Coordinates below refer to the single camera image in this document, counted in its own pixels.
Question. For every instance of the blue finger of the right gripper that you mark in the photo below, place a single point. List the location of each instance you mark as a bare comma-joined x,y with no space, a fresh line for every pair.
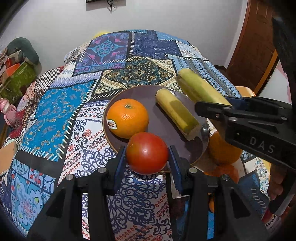
256,103
219,112

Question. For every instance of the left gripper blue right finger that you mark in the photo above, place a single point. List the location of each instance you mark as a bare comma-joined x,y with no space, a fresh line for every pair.
183,174

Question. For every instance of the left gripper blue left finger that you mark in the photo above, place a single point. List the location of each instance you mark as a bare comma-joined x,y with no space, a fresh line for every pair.
116,168

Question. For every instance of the large red tomato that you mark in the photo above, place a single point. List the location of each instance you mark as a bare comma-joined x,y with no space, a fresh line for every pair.
146,153

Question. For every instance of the small mandarin front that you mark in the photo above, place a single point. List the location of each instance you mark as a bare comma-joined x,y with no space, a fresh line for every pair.
228,169

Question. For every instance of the small mandarin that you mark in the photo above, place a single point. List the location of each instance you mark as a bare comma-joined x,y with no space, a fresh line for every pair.
211,204
228,169

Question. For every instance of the large orange with sticker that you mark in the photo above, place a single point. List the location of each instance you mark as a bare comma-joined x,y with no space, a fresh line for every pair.
126,117

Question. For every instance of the small mandarin back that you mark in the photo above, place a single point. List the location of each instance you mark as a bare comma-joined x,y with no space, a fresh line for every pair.
211,204

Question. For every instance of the right human hand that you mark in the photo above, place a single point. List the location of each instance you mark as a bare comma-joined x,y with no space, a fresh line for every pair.
277,175

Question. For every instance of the orange yellow fleece blanket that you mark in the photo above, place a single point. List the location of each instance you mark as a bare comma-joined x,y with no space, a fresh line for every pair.
245,91

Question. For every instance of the brown wooden door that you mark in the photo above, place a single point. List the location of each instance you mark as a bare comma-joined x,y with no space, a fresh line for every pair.
255,56

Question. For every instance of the brown cardboard box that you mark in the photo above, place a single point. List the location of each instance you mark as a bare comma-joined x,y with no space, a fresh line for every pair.
6,156

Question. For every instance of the pink plush toy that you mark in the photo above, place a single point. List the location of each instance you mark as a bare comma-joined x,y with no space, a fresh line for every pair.
9,112

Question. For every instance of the green cardboard box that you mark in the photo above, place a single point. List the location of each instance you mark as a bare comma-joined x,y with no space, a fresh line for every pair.
16,85

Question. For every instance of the dark green plush cushion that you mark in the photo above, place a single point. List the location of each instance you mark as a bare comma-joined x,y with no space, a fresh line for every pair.
22,44

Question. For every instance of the wall mounted black monitor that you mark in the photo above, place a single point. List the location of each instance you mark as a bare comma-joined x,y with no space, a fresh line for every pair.
104,4

